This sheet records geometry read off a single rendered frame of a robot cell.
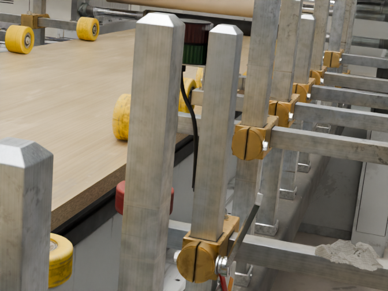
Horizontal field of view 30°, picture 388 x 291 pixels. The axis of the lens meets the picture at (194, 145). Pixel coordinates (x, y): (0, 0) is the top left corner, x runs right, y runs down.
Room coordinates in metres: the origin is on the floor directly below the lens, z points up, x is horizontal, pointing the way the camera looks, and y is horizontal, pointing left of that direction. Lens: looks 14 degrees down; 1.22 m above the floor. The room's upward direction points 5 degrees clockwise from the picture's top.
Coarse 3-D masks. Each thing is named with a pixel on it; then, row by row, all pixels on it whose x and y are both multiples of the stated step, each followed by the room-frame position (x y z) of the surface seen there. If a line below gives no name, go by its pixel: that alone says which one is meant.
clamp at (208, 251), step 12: (228, 216) 0.96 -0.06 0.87; (228, 228) 0.92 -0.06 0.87; (192, 240) 0.86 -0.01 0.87; (204, 240) 0.86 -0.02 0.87; (228, 240) 0.90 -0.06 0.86; (180, 252) 0.85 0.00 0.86; (192, 252) 0.84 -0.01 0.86; (204, 252) 0.84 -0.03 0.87; (216, 252) 0.86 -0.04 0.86; (180, 264) 0.85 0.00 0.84; (192, 264) 0.84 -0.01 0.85; (204, 264) 0.84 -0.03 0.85; (192, 276) 0.84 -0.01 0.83; (204, 276) 0.84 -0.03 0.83; (216, 276) 0.85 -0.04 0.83
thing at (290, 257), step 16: (176, 224) 0.94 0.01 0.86; (176, 240) 0.92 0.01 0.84; (256, 240) 0.91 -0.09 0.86; (272, 240) 0.91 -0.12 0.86; (240, 256) 0.90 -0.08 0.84; (256, 256) 0.89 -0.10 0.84; (272, 256) 0.89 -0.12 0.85; (288, 256) 0.88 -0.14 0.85; (304, 256) 0.88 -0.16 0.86; (304, 272) 0.88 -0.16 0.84; (320, 272) 0.87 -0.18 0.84; (336, 272) 0.86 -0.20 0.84; (352, 272) 0.86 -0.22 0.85; (368, 272) 0.85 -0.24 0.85; (384, 272) 0.85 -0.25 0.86; (384, 288) 0.85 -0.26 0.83
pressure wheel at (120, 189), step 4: (120, 184) 0.95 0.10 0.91; (124, 184) 0.95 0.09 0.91; (116, 188) 0.94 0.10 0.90; (120, 188) 0.93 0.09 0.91; (124, 188) 0.93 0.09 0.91; (172, 188) 0.95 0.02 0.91; (116, 192) 0.94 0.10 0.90; (120, 192) 0.93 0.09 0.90; (172, 192) 0.94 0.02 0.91; (116, 196) 0.94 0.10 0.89; (120, 196) 0.93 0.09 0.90; (172, 196) 0.94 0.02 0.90; (116, 200) 0.94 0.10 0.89; (120, 200) 0.92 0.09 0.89; (172, 200) 0.94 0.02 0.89; (116, 204) 0.93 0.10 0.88; (120, 204) 0.92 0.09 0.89; (172, 204) 0.94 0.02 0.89; (116, 208) 0.93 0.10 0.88; (120, 208) 0.92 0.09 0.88; (172, 208) 0.95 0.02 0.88; (120, 212) 0.92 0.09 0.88
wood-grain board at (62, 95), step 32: (128, 32) 2.98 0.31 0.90; (0, 64) 1.90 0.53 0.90; (32, 64) 1.95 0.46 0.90; (64, 64) 2.00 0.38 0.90; (96, 64) 2.05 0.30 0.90; (128, 64) 2.11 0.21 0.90; (0, 96) 1.49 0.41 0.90; (32, 96) 1.52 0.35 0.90; (64, 96) 1.55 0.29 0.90; (96, 96) 1.58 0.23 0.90; (0, 128) 1.22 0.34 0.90; (32, 128) 1.24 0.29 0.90; (64, 128) 1.26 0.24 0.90; (96, 128) 1.29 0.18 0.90; (64, 160) 1.06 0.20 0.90; (96, 160) 1.08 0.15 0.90; (64, 192) 0.91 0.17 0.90; (96, 192) 0.97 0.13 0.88
